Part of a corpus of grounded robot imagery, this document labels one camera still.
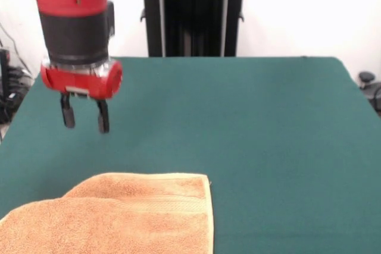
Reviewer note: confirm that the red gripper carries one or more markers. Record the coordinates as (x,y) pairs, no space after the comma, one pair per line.
(86,83)

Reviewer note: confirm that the orange terry towel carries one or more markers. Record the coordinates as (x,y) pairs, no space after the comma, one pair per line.
(119,221)

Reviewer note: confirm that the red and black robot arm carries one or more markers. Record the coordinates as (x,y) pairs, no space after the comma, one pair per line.
(74,13)

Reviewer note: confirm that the black electronics box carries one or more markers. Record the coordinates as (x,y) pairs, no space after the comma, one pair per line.
(4,81)

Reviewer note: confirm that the dark green table cloth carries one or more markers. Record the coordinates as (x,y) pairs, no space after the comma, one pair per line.
(268,117)

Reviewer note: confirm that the black office chair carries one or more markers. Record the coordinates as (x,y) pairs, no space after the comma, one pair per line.
(370,87)

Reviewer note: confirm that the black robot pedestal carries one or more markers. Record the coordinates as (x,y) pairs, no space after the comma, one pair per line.
(193,22)

